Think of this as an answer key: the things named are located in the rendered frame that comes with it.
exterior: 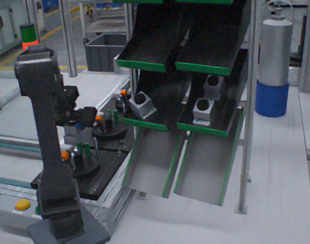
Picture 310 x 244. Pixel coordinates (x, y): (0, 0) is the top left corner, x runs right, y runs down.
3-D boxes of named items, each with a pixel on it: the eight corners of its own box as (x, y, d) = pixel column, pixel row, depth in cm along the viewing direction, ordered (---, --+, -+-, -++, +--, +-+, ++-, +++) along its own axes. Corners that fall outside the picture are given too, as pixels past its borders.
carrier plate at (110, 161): (98, 200, 108) (98, 194, 107) (31, 187, 115) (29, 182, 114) (126, 158, 128) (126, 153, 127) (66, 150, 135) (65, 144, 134)
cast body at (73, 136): (76, 146, 113) (73, 125, 109) (64, 144, 114) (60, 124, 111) (87, 132, 120) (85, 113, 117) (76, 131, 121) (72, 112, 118)
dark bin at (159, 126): (168, 132, 94) (161, 114, 89) (123, 124, 100) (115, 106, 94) (202, 58, 109) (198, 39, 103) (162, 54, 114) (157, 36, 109)
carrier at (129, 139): (128, 155, 130) (125, 124, 124) (68, 148, 136) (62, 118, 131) (148, 124, 150) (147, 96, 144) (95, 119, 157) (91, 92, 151)
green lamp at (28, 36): (31, 43, 115) (29, 28, 113) (18, 43, 117) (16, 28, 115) (40, 39, 120) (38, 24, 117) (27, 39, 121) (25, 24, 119)
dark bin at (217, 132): (227, 138, 90) (224, 119, 84) (177, 129, 95) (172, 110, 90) (253, 61, 105) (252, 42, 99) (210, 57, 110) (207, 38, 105)
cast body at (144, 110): (159, 116, 98) (153, 98, 92) (146, 126, 97) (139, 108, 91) (141, 100, 103) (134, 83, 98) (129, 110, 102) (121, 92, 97)
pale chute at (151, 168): (168, 198, 101) (163, 196, 97) (127, 187, 107) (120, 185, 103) (194, 105, 108) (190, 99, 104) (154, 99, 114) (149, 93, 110)
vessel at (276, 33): (288, 88, 162) (296, 3, 145) (256, 85, 166) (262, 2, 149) (287, 77, 174) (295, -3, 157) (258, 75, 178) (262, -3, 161)
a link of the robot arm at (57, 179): (52, 51, 68) (53, 49, 74) (13, 57, 66) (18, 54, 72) (77, 204, 77) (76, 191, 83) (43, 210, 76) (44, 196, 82)
